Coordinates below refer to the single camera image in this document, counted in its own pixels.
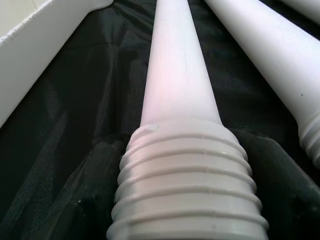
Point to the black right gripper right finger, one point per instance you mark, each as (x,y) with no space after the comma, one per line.
(287,200)

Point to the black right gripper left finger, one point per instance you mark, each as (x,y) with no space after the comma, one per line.
(90,200)

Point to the white plastic table top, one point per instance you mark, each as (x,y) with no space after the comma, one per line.
(37,50)

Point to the black table cloth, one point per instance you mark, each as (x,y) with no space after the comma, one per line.
(87,87)

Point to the white plastic table leg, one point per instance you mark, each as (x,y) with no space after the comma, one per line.
(275,62)
(307,5)
(180,162)

